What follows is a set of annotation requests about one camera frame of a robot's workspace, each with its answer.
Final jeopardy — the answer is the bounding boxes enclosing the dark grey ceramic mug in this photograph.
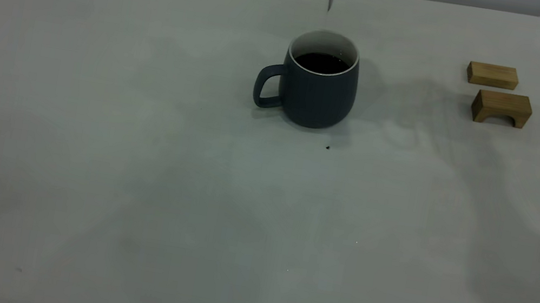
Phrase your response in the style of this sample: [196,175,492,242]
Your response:
[249,20,366,135]

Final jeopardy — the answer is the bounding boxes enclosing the flat rectangular wooden block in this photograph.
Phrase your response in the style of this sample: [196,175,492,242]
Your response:
[465,60,521,92]

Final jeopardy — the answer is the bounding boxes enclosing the arched wooden block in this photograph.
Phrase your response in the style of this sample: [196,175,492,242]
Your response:
[469,87,535,131]

